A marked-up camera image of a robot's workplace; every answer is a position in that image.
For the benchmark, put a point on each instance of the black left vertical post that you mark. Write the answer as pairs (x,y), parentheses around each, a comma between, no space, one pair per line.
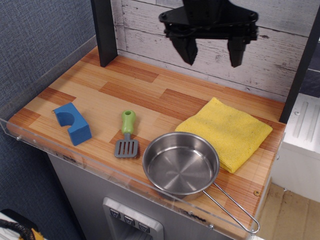
(104,31)

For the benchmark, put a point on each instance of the green handled grey spatula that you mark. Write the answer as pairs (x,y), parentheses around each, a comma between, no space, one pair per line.
(127,147)

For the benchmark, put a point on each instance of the stainless steel pan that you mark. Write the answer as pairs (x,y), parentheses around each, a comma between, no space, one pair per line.
(184,165)

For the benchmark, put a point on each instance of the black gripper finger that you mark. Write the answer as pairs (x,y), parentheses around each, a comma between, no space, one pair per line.
(236,47)
(187,49)

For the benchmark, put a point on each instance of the yellow cloth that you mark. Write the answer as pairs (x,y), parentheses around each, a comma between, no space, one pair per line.
(234,134)

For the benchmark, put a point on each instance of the white ridged side unit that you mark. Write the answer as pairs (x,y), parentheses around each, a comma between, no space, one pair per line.
(297,165)

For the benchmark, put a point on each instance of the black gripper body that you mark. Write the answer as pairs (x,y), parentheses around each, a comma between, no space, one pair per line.
(210,19)

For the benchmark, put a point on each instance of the black yellow object corner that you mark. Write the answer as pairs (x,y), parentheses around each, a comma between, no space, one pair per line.
(24,232)

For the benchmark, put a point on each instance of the silver dispenser button panel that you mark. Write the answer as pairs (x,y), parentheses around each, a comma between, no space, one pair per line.
(126,223)

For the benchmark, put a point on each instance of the blue arch wooden block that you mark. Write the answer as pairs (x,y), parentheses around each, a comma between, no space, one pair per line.
(79,130)

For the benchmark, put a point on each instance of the clear acrylic guard rail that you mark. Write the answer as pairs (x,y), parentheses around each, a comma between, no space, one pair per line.
(29,63)

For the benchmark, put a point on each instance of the black right vertical post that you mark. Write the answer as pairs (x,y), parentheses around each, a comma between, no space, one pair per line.
(304,63)

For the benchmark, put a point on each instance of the black vertical post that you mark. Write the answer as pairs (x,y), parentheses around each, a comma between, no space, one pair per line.
(304,63)
(104,31)

